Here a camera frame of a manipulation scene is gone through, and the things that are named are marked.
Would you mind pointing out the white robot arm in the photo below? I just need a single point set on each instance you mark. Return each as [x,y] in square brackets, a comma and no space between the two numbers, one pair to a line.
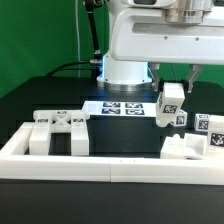
[130,74]

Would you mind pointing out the white tagged cube near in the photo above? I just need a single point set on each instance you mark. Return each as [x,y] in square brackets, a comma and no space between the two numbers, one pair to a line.
[181,119]

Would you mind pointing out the white chair seat part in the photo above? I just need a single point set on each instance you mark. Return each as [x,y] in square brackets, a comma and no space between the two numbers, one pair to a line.
[191,146]

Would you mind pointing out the white tagged cube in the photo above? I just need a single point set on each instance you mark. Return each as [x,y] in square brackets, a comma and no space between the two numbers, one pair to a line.
[201,122]
[181,119]

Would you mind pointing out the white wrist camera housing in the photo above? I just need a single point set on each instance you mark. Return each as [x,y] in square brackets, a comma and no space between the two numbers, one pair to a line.
[149,3]

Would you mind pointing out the white tagged cube far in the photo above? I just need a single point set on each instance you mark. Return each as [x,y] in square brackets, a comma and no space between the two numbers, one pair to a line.
[201,122]

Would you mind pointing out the white marker sheet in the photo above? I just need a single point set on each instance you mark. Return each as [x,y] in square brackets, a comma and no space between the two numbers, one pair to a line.
[121,109]

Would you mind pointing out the white U-shaped obstacle frame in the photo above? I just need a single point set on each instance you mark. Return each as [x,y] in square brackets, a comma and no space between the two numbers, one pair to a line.
[16,164]

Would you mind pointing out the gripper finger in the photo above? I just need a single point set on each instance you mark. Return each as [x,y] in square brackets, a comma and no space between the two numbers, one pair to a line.
[157,82]
[195,71]

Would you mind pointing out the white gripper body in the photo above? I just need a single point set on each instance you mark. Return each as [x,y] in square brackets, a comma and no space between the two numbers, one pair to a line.
[143,35]

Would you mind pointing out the white chair back part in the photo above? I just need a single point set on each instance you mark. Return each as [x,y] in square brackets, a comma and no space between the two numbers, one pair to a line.
[49,122]

